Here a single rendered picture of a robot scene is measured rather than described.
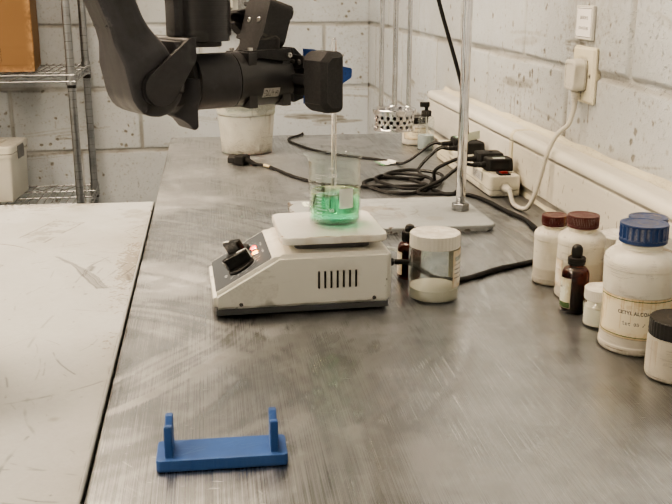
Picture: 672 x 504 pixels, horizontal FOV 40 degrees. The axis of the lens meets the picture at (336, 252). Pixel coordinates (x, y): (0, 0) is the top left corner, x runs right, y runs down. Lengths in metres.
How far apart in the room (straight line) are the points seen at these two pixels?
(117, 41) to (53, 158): 2.62
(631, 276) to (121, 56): 0.53
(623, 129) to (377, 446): 0.76
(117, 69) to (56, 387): 0.30
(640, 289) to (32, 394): 0.58
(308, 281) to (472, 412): 0.29
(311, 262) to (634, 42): 0.59
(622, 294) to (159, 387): 0.45
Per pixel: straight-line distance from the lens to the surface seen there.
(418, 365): 0.91
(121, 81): 0.92
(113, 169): 3.50
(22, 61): 3.13
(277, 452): 0.73
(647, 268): 0.94
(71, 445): 0.79
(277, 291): 1.02
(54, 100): 3.49
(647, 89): 1.33
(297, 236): 1.02
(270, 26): 0.99
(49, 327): 1.05
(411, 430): 0.78
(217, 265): 1.11
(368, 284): 1.04
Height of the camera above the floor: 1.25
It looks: 16 degrees down
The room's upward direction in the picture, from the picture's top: straight up
